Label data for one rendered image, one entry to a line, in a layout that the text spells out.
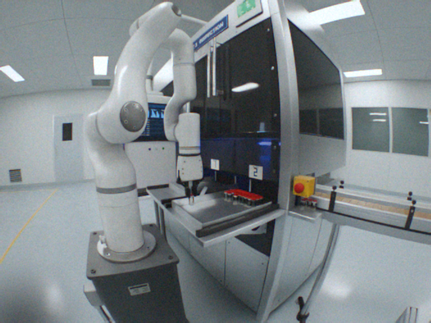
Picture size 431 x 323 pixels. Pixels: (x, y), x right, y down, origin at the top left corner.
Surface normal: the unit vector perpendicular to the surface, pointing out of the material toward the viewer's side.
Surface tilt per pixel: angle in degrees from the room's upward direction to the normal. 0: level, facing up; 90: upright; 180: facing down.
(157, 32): 119
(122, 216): 90
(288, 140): 90
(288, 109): 90
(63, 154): 90
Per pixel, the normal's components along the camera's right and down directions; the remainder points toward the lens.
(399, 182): -0.82, 0.07
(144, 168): 0.67, 0.08
